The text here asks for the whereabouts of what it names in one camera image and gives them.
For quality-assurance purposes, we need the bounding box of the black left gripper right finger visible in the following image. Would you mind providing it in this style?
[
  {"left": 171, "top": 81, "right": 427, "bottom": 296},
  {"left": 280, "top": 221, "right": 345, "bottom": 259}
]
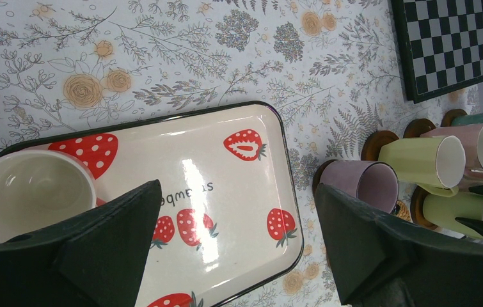
[{"left": 314, "top": 184, "right": 483, "bottom": 306}]

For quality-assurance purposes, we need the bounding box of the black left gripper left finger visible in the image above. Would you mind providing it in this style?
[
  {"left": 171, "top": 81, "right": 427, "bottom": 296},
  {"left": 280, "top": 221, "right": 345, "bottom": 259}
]
[{"left": 0, "top": 180, "right": 162, "bottom": 306}]

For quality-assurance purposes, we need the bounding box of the white cup pink front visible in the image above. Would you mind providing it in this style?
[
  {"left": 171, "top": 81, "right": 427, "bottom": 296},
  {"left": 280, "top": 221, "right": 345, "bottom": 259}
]
[{"left": 420, "top": 123, "right": 483, "bottom": 179}]

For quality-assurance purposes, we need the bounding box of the white cup yellow handle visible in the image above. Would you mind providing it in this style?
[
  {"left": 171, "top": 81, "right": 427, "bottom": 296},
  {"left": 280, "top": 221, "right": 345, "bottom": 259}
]
[{"left": 378, "top": 136, "right": 466, "bottom": 197}]

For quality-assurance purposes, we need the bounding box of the brown ridged wooden coaster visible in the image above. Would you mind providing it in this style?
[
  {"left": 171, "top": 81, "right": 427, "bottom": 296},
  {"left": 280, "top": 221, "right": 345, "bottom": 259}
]
[{"left": 410, "top": 186, "right": 438, "bottom": 230}]

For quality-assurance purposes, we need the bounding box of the purple cup dark handle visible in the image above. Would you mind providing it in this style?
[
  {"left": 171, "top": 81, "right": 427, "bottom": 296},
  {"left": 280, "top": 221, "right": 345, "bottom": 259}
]
[{"left": 319, "top": 160, "right": 399, "bottom": 213}]

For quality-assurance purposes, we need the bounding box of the cream tray with black rim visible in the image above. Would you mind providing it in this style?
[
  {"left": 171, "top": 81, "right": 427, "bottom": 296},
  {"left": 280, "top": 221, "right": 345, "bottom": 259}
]
[{"left": 4, "top": 102, "right": 303, "bottom": 306}]

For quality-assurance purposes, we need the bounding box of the black white chessboard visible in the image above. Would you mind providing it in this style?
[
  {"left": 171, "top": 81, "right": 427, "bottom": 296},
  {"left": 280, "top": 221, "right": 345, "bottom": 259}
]
[{"left": 391, "top": 0, "right": 483, "bottom": 103}]

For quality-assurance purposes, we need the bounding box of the woven rattan coaster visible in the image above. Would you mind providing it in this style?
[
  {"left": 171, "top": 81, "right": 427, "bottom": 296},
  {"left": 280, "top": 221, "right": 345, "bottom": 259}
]
[{"left": 392, "top": 200, "right": 412, "bottom": 222}]

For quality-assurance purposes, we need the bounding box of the white cup green body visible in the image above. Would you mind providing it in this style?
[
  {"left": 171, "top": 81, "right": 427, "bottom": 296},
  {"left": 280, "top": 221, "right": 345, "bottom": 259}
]
[{"left": 422, "top": 192, "right": 483, "bottom": 239}]

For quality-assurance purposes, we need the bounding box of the dark walnut coaster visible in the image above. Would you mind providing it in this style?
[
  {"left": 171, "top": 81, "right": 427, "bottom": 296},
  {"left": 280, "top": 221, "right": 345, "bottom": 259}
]
[{"left": 312, "top": 159, "right": 336, "bottom": 194}]

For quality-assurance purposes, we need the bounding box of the floral tablecloth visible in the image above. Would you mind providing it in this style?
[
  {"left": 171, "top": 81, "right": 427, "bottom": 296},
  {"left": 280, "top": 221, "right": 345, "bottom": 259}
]
[{"left": 0, "top": 1, "right": 480, "bottom": 306}]

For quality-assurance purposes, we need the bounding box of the white cup pink handle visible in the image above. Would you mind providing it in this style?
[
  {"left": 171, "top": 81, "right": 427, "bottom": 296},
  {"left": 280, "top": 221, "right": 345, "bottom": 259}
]
[{"left": 0, "top": 150, "right": 105, "bottom": 243}]

